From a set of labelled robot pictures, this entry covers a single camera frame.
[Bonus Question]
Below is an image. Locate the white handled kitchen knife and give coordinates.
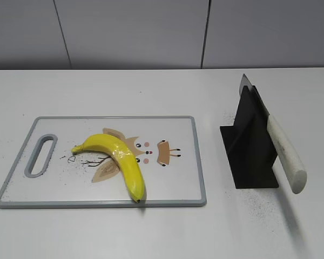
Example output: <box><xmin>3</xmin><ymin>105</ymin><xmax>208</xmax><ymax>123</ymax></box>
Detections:
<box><xmin>239</xmin><ymin>74</ymin><xmax>307</xmax><ymax>194</ymax></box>

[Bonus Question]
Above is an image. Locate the yellow plastic banana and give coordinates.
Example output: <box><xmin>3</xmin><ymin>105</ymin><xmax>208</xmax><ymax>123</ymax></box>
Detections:
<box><xmin>71</xmin><ymin>134</ymin><xmax>145</xmax><ymax>203</ymax></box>

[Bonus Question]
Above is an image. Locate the grey rimmed white cutting board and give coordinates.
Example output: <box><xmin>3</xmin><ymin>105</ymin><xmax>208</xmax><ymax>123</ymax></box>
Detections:
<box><xmin>0</xmin><ymin>116</ymin><xmax>206</xmax><ymax>209</ymax></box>

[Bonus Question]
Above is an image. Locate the black knife stand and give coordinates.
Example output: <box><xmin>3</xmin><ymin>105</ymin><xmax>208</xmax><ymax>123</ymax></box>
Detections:
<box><xmin>220</xmin><ymin>86</ymin><xmax>279</xmax><ymax>189</ymax></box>

